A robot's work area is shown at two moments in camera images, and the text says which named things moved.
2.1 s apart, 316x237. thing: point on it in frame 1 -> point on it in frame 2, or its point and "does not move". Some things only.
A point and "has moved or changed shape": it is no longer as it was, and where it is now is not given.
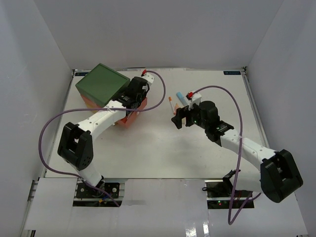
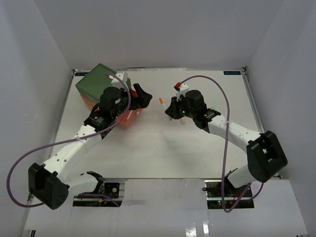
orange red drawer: [127, 121] does not move
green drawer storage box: [101, 84] does not move
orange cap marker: [170, 98] has moved or changed shape
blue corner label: [231, 73] does not move
